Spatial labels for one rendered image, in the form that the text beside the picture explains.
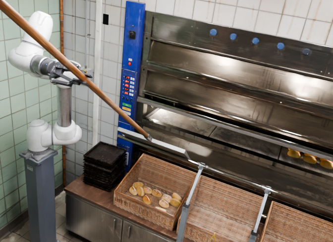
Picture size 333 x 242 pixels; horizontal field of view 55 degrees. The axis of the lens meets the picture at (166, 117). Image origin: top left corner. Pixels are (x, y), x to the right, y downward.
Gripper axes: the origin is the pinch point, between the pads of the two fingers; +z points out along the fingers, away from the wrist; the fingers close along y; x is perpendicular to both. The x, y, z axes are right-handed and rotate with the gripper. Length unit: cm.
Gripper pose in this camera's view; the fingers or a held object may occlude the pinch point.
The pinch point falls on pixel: (82, 78)
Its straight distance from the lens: 145.3
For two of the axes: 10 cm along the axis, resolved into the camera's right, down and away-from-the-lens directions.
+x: -2.4, -3.2, -9.2
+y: -3.8, 9.0, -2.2
